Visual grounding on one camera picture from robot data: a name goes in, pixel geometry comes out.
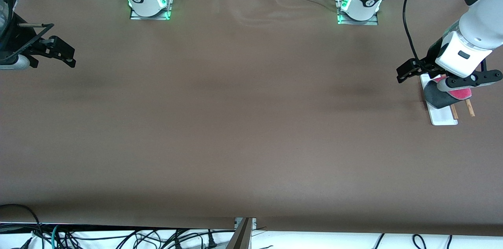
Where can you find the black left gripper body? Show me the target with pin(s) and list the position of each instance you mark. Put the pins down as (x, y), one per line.
(431, 58)

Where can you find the pink and grey towel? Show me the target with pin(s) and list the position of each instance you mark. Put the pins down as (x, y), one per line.
(438, 97)

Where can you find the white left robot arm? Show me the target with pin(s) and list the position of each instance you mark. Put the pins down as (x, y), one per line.
(475, 25)

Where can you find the white towel rack wooden bars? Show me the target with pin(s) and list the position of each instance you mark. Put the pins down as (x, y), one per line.
(442, 117)

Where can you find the thin metal rod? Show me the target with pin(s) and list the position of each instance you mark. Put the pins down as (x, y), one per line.
(31, 24)

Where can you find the brown table cover sheet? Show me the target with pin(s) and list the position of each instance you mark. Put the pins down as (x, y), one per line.
(251, 123)

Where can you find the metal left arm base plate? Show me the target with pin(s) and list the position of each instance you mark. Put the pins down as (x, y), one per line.
(357, 22)

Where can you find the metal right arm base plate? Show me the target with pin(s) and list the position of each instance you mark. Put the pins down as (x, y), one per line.
(149, 17)

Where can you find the aluminium frame bar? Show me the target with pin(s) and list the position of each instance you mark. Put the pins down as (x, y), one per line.
(241, 237)

